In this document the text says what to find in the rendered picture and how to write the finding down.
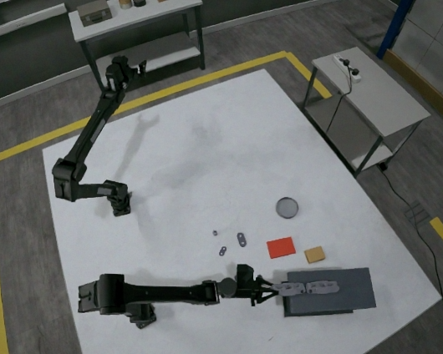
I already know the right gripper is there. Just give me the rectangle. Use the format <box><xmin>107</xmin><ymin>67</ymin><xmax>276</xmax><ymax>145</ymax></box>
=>
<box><xmin>236</xmin><ymin>276</ymin><xmax>278</xmax><ymax>306</ymax></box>

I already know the tan square block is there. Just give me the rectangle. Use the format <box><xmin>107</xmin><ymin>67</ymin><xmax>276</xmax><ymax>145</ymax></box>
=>
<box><xmin>304</xmin><ymin>246</ymin><xmax>326</xmax><ymax>264</ymax></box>

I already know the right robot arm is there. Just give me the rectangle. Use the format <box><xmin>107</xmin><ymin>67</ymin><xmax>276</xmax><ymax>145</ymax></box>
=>
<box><xmin>78</xmin><ymin>264</ymin><xmax>254</xmax><ymax>329</ymax></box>

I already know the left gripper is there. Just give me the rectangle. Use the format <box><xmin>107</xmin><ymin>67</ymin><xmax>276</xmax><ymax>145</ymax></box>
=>
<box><xmin>124</xmin><ymin>60</ymin><xmax>147</xmax><ymax>85</ymax></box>

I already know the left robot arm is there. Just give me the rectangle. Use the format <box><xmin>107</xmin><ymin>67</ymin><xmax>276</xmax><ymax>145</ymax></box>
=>
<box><xmin>52</xmin><ymin>55</ymin><xmax>134</xmax><ymax>217</ymax></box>

